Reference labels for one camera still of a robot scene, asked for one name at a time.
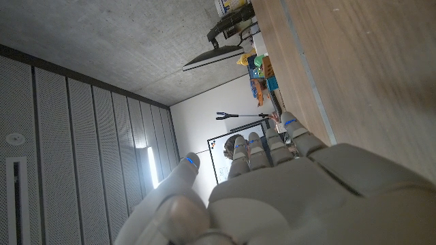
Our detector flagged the blue box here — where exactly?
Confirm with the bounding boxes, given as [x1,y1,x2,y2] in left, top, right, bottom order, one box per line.
[247,56,265,80]

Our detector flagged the reach grabber stick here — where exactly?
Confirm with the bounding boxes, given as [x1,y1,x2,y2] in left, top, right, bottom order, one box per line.
[215,111,272,121]

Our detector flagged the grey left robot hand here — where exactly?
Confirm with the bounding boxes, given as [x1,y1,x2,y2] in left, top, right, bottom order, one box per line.
[114,111,436,245]

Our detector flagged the black computer monitor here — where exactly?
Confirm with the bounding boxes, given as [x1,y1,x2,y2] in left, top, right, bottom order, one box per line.
[182,45,245,72]

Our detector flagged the round ceiling detector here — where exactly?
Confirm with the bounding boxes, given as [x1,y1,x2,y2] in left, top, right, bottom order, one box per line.
[5,132,27,146]

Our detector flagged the white printed canister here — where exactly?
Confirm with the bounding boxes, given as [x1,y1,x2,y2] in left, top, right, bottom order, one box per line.
[214,0,248,16]

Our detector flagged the orange block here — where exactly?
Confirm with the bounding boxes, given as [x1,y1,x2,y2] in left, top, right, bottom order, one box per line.
[261,56,275,79]

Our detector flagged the ceiling slot vent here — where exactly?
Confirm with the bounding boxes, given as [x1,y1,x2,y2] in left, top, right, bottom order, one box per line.
[5,156,28,245]

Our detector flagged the ceiling strip light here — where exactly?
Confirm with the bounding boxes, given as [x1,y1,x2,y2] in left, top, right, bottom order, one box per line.
[146,146,160,190]

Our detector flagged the yellow toy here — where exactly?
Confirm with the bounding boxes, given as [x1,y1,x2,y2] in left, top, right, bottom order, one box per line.
[236,49,256,66]

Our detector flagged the whiteboard with black frame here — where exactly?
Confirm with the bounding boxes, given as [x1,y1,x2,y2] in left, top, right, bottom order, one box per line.
[206,118,270,184]

